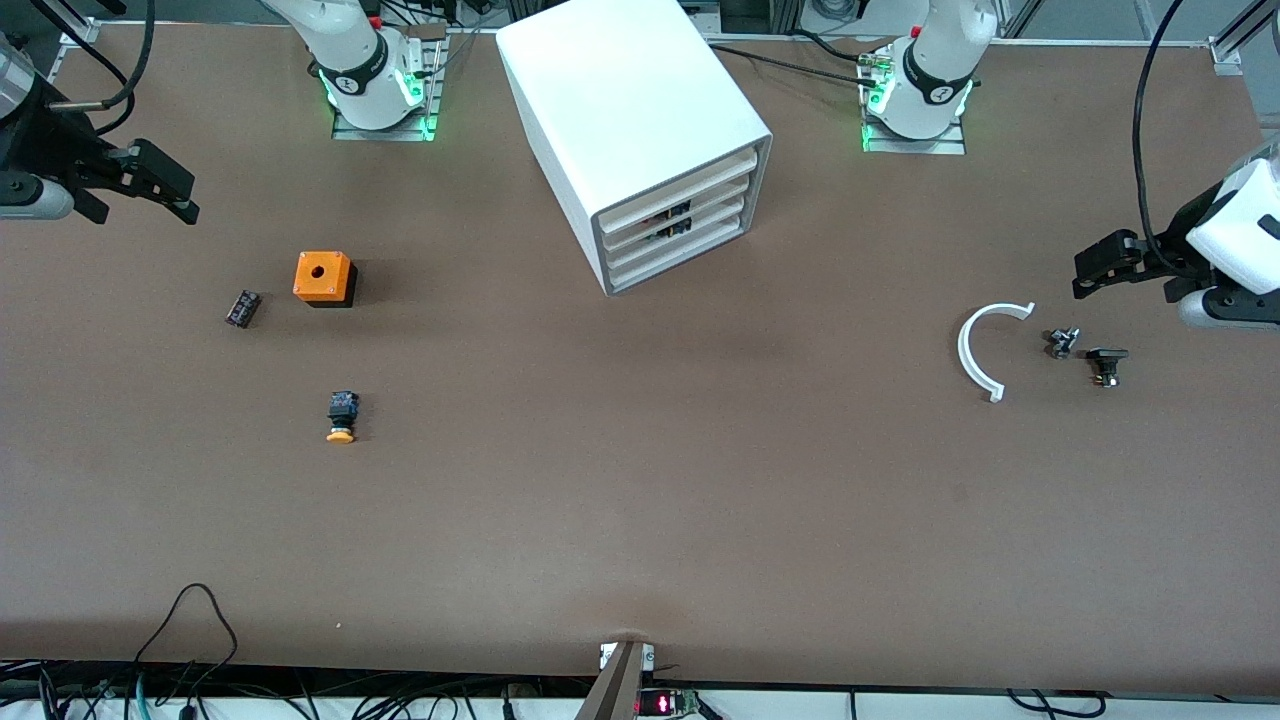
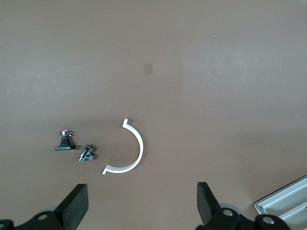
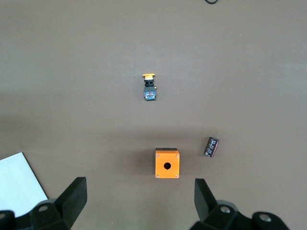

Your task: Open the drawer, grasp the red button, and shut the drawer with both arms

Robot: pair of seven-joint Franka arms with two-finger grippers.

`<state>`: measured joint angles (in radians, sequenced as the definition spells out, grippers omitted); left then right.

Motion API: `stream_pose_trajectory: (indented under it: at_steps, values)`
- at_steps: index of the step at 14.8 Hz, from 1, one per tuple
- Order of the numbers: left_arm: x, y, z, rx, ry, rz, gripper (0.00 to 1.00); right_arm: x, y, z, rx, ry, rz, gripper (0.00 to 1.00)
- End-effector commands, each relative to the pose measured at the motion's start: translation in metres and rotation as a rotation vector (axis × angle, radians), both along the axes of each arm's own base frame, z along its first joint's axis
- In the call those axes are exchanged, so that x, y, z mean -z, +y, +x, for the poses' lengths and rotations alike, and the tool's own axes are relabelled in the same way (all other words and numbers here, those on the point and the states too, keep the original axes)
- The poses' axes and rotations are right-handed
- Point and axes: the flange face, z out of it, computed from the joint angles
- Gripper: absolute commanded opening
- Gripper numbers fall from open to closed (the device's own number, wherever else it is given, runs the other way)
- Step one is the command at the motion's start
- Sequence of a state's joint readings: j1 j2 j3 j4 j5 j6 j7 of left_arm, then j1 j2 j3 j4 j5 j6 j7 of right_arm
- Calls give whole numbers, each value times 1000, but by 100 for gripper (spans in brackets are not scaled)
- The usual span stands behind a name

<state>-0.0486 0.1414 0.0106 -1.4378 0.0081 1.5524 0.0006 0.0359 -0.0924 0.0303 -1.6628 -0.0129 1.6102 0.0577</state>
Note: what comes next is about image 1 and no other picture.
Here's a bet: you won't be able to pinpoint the black button holder part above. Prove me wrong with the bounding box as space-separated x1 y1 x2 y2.
1086 347 1130 389

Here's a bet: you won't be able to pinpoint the yellow mushroom push button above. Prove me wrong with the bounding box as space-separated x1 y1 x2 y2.
326 391 361 445

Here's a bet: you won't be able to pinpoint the white drawer cabinet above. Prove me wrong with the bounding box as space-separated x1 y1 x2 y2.
496 0 774 297

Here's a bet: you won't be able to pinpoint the white curved plastic piece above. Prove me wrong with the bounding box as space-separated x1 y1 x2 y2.
958 302 1037 404

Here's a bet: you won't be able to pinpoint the circuit board with red display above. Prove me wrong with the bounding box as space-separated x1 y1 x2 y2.
637 688 701 717

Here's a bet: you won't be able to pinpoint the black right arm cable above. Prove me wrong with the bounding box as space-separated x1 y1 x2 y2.
30 0 159 136

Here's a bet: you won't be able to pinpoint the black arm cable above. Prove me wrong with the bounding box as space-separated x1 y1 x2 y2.
30 0 159 136
1132 0 1201 281

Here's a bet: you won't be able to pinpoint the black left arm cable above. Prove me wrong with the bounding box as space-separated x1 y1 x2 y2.
1132 0 1201 281

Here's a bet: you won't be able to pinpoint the orange button enclosure box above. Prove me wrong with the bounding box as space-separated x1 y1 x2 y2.
293 251 358 309

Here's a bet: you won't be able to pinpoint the thin black looped cable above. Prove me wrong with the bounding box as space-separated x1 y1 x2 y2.
132 583 239 691

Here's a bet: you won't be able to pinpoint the black cable under table edge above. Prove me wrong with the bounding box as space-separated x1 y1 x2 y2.
1005 690 1107 719

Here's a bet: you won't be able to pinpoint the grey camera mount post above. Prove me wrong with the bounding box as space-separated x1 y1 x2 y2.
575 640 656 720

